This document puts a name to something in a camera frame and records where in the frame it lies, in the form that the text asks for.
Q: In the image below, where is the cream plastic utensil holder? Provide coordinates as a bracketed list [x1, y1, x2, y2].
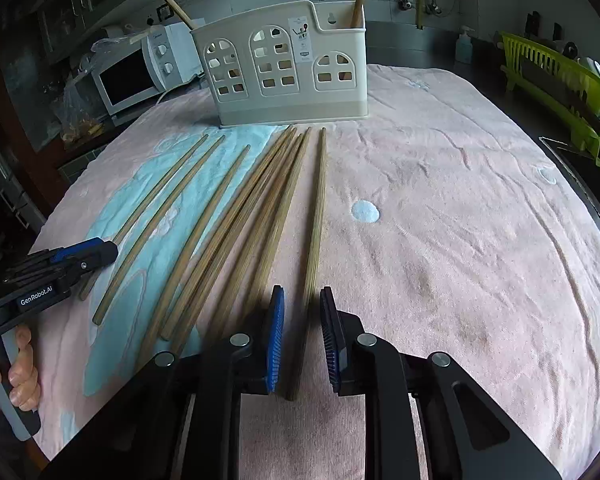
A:
[190, 0, 368, 127]

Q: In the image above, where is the bunch of wooden chopsticks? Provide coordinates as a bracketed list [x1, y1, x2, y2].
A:
[77, 125, 313, 361]

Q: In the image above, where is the white microwave oven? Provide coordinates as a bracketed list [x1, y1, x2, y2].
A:
[90, 22, 206, 128]

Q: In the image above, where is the white microwave power cable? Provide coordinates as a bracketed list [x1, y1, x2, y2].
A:
[155, 72, 211, 107]

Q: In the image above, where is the soap dispenser bottle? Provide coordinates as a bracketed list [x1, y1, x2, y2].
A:
[454, 25, 476, 65]

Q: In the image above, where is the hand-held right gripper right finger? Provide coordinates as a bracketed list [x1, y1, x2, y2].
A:
[319, 286, 568, 480]

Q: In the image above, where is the green plastic dish rack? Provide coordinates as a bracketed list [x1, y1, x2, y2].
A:
[500, 31, 600, 171]

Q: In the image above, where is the clear plastic bag with food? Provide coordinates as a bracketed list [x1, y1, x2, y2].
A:
[55, 72, 113, 148]

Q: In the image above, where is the crumpled clear plastic bag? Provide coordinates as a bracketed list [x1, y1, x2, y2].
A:
[80, 25, 153, 76]

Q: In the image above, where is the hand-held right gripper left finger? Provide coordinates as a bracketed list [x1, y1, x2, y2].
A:
[45, 285, 286, 480]

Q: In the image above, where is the person's left hand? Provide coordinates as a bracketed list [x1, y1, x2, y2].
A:
[0, 326, 41, 412]

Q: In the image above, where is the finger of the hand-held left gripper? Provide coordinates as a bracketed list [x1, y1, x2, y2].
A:
[50, 240, 106, 263]
[67, 241, 119, 280]

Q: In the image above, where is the pink towel with blue print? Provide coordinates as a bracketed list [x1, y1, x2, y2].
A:
[30, 62, 600, 480]

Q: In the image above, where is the dark cutting board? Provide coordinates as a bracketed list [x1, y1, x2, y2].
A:
[520, 57, 600, 133]

